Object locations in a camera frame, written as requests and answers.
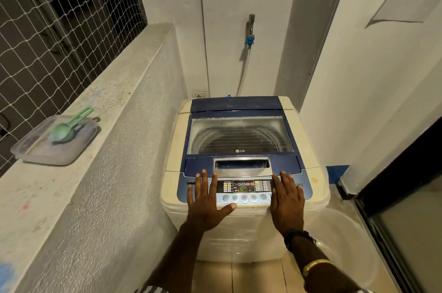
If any black thread wristband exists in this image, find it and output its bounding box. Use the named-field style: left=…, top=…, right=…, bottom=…
left=284, top=228, right=317, bottom=251

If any mint green plastic scoop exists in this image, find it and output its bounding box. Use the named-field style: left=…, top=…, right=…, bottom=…
left=48, top=105, right=95, bottom=144

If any clear plastic basin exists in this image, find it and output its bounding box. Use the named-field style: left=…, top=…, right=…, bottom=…
left=305, top=207, right=377, bottom=287

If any cream blue washing machine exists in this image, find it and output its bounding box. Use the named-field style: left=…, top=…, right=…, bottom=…
left=160, top=96, right=331, bottom=264

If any person's left hand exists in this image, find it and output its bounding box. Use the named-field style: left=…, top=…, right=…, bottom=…
left=186, top=169, right=238, bottom=233

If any person's right hand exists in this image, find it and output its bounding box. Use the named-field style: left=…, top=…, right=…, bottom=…
left=270, top=170, right=306, bottom=236

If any gold bangle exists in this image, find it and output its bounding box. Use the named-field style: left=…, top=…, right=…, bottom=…
left=302, top=259, right=335, bottom=278

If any black framed glass door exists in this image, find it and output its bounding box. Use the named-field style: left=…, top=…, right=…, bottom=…
left=337, top=116, right=442, bottom=293

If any person's right forearm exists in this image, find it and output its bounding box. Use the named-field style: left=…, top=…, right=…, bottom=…
left=290, top=236, right=366, bottom=293

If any glass-windowed washing machine lid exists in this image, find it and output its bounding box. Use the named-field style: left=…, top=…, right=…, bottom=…
left=181, top=111, right=306, bottom=178

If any white window safety net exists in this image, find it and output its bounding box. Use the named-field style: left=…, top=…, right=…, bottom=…
left=0, top=0, right=148, bottom=178

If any person's left forearm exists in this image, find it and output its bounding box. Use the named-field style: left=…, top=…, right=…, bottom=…
left=145, top=224, right=206, bottom=293

